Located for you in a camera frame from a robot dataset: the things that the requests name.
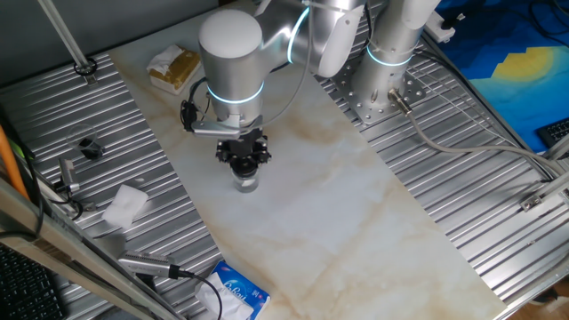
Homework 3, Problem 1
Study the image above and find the aluminium pole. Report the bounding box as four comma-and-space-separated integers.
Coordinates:
37, 0, 99, 85

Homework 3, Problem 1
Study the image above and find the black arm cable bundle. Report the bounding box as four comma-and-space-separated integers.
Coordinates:
186, 76, 212, 121

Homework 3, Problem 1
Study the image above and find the white marble pattern slab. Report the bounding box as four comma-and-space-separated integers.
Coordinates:
108, 0, 508, 320

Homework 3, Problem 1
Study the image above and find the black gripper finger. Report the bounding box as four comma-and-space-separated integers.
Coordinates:
215, 139, 236, 164
253, 136, 272, 164

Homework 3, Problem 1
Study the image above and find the white power strip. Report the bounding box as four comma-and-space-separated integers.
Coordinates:
421, 11, 459, 44

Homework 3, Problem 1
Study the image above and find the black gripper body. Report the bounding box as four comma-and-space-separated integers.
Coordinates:
228, 128, 263, 159

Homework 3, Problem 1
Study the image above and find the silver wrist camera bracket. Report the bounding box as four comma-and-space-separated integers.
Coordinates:
180, 100, 254, 139

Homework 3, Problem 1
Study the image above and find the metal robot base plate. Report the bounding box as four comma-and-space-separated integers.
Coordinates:
331, 57, 428, 128

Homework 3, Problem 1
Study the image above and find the aluminium corner bracket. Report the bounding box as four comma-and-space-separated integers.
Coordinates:
519, 171, 569, 213

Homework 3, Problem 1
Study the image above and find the gold tissue pack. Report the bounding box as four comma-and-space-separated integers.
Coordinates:
146, 44, 202, 96

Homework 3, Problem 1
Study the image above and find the thick grey cable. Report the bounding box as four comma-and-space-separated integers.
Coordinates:
388, 88, 569, 179

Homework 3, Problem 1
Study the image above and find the aluminium frame beam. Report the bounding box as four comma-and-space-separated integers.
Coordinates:
0, 177, 186, 320

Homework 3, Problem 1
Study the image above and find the silver camera with black cable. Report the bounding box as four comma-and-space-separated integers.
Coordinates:
117, 251, 181, 280

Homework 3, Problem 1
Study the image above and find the blue tissue pack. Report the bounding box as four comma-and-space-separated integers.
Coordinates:
194, 260, 271, 320

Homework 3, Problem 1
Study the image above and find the black camera cable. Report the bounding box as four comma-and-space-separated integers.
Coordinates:
177, 268, 223, 320

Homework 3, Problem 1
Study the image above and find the blue and yellow mat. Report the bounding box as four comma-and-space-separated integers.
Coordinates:
433, 0, 569, 155

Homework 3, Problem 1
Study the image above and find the black keyboard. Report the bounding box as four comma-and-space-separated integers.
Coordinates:
0, 244, 68, 320
535, 117, 569, 150

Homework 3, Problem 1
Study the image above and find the thin white cable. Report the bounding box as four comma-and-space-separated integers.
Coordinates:
406, 66, 552, 179

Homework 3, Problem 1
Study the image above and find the clear glass jar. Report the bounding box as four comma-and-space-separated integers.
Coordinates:
231, 172, 260, 195

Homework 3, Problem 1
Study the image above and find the orange pole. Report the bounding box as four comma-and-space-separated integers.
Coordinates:
0, 124, 30, 201

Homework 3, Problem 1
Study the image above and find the clear plastic measuring cup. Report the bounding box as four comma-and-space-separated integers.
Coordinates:
66, 124, 107, 161

